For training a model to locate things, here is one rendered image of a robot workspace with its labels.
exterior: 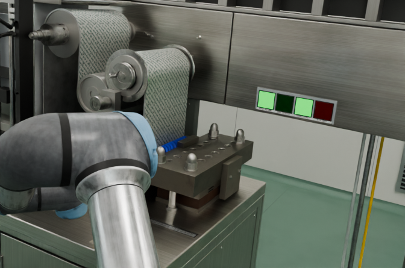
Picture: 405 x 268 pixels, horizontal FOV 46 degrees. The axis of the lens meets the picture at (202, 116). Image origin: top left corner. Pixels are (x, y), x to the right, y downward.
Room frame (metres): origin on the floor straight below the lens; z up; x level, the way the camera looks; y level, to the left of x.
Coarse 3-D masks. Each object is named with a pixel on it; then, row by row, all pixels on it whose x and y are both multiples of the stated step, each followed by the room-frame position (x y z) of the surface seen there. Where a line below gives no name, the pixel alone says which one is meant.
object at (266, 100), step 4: (260, 92) 1.46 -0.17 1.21; (264, 92) 1.45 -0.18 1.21; (268, 92) 1.45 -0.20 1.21; (260, 96) 1.46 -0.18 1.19; (264, 96) 1.45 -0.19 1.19; (268, 96) 1.44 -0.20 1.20; (272, 96) 1.44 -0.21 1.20; (260, 100) 1.45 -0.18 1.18; (264, 100) 1.45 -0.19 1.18; (268, 100) 1.44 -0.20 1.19; (272, 100) 1.44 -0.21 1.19; (260, 104) 1.45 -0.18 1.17; (264, 104) 1.45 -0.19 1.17; (268, 104) 1.44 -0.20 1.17; (272, 104) 1.44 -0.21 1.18; (272, 108) 1.44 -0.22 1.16
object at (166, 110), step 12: (144, 96) 1.28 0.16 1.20; (156, 96) 1.32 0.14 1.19; (168, 96) 1.38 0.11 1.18; (180, 96) 1.44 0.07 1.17; (144, 108) 1.28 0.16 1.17; (156, 108) 1.33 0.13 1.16; (168, 108) 1.39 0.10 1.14; (180, 108) 1.45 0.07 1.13; (156, 120) 1.33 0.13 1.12; (168, 120) 1.39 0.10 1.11; (180, 120) 1.45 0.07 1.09; (156, 132) 1.33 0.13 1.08; (168, 132) 1.39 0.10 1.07; (180, 132) 1.46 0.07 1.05; (156, 144) 1.34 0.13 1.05
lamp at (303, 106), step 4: (300, 100) 1.40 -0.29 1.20; (304, 100) 1.39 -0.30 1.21; (308, 100) 1.39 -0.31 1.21; (296, 104) 1.40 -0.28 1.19; (300, 104) 1.40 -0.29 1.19; (304, 104) 1.39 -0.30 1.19; (308, 104) 1.39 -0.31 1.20; (296, 108) 1.40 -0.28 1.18; (300, 108) 1.40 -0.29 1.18; (304, 108) 1.39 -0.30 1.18; (308, 108) 1.39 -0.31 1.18; (296, 112) 1.40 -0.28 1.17; (300, 112) 1.40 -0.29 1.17; (304, 112) 1.39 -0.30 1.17; (308, 112) 1.38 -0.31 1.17
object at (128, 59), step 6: (114, 60) 1.31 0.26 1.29; (120, 60) 1.30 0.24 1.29; (126, 60) 1.29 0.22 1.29; (132, 60) 1.28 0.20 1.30; (138, 66) 1.27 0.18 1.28; (138, 72) 1.27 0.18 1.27; (138, 78) 1.27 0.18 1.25; (138, 84) 1.27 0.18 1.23; (120, 90) 1.30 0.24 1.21; (126, 90) 1.29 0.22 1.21; (132, 90) 1.28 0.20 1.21; (138, 90) 1.27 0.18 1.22
